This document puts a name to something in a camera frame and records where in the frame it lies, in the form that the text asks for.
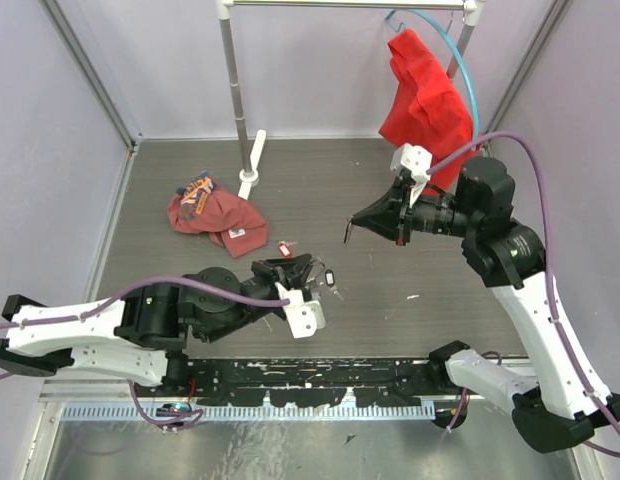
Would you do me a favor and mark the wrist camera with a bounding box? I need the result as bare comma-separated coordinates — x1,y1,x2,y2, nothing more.
390,143,432,207
275,282,326,339

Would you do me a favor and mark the large metal keyring with clips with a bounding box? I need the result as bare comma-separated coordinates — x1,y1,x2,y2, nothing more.
302,256,327,292

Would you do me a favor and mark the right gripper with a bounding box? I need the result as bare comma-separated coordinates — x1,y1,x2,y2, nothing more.
351,174,479,245

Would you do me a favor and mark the blue clothes hanger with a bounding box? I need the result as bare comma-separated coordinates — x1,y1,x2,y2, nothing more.
384,8,482,152

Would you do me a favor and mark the white clothes rack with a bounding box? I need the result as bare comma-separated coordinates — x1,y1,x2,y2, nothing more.
215,0,485,199

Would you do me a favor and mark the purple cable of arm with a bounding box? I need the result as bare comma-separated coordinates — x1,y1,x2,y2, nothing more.
425,130,620,459
0,277,294,431

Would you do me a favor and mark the key with black windowed tag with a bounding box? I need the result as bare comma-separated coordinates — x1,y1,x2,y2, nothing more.
319,269,344,301

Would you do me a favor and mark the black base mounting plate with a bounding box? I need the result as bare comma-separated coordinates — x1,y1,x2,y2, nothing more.
135,357,461,408

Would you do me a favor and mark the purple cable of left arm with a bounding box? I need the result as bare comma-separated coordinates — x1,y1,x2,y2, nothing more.
0,277,294,431

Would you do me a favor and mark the crumpled dusty red shirt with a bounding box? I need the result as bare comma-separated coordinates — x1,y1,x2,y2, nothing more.
167,171,269,258

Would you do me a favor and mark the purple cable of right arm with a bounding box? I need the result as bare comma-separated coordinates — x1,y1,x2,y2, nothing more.
425,130,620,459

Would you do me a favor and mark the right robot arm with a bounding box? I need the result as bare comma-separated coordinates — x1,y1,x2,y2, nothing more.
348,156,620,453

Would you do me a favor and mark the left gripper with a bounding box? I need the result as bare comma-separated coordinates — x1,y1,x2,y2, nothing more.
204,254,315,347

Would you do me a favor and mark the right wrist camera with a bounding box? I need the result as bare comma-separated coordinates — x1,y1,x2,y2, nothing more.
390,143,432,207

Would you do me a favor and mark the key with red tag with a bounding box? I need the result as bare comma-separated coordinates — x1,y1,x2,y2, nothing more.
277,241,297,258

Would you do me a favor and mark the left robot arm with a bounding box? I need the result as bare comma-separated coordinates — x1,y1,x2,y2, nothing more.
0,254,325,396

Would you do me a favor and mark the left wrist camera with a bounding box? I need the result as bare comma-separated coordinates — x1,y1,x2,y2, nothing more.
275,282,326,339

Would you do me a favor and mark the red cloth on hanger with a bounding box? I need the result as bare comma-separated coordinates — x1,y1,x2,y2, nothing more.
378,28,486,191

